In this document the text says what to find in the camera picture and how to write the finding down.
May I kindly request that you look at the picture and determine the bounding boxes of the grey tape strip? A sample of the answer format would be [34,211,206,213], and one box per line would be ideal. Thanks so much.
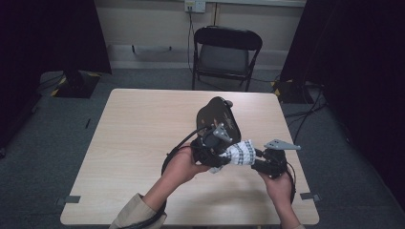
[54,195,82,206]
[299,192,322,202]

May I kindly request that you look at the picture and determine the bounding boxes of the black wall socket cable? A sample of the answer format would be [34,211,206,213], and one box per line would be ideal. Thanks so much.
[186,5,196,75]

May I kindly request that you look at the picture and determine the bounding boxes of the grey wall bar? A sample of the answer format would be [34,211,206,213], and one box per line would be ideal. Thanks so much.
[131,45,174,54]

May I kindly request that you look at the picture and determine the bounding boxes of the person's left hand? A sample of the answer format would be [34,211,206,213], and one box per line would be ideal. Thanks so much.
[161,143,212,187]

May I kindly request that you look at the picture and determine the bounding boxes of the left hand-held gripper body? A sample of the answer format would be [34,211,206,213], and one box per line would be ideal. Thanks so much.
[190,122,234,166]

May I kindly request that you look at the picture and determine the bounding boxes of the white wall socket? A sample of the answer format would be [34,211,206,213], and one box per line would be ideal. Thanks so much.
[184,0,207,14]

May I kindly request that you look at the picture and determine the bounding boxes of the black stand base yellow stripes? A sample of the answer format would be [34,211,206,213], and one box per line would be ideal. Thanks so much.
[50,70,103,99]
[271,79,315,105]

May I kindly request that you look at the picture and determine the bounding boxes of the black floral bag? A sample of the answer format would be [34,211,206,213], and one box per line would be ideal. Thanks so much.
[196,95,243,145]

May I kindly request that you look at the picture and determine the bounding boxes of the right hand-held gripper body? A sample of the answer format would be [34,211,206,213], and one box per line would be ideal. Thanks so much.
[260,138,302,179]

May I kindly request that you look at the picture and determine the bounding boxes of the left hand-held gripper cable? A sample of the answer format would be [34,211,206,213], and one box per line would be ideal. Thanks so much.
[119,125,212,229]

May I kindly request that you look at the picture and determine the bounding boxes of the right hand-held gripper cable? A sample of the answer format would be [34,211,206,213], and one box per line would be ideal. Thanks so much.
[284,161,298,205]

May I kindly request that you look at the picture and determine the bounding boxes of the white checked cloth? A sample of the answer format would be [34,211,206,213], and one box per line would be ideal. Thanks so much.
[207,138,258,175]

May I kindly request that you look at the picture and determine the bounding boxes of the black floor cables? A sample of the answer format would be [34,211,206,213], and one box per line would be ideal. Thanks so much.
[284,81,330,145]

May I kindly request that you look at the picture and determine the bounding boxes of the black curtain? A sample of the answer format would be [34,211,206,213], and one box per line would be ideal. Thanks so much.
[279,0,405,213]
[0,0,113,151]

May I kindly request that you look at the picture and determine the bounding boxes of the hand-held gripper cable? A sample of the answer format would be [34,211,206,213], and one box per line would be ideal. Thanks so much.
[119,125,212,229]
[284,161,298,205]

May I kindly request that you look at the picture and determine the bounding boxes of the person's right hand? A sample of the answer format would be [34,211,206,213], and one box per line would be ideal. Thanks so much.
[258,171,294,208]

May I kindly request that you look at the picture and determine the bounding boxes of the black folding chair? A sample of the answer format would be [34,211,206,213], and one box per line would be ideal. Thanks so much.
[191,26,264,94]

